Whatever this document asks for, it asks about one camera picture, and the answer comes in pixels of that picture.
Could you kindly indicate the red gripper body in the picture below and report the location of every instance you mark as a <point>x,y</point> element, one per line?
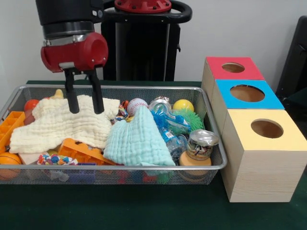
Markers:
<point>79,54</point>

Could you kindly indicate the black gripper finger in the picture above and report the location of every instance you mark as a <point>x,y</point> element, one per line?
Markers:
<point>97,93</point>
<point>71,93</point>

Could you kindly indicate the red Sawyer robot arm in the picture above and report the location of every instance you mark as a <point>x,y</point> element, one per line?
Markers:
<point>64,14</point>

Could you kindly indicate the silver mesh bin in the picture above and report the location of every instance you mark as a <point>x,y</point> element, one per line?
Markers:
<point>144,173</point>

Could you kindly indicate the wooden three-hole box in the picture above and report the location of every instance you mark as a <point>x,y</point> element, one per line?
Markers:
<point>263,167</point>

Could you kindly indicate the cream muslin cloth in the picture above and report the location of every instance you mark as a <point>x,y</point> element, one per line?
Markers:
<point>60,127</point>

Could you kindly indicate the white baseball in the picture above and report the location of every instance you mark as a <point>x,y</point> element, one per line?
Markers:
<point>136,106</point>

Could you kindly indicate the red-orange ball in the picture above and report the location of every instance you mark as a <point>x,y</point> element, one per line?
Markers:
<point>31,105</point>

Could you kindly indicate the orange plastic toy block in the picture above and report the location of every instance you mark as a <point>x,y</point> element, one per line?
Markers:
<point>79,151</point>

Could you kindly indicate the mint green muslin cloth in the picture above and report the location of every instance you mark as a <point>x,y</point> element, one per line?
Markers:
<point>139,141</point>

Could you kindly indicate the orange plastic grid tray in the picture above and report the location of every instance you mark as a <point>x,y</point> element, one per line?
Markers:
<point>10,122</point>

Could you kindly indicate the yellow ball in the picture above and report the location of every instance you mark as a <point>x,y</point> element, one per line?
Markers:
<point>183,105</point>

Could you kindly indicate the orange toy basketball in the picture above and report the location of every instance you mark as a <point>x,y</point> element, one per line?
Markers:
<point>8,158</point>

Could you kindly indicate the green spiky ball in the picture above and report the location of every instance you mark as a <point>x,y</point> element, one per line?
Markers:
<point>189,119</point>

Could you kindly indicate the crushed drink can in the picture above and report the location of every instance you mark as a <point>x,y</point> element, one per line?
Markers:
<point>202,143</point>

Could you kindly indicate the dark green table cloth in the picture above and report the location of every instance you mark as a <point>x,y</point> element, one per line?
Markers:
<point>120,208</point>

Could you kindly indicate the green-clothed side table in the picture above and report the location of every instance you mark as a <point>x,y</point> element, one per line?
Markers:
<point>298,98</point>

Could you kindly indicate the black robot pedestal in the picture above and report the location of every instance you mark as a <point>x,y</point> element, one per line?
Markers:
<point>144,48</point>

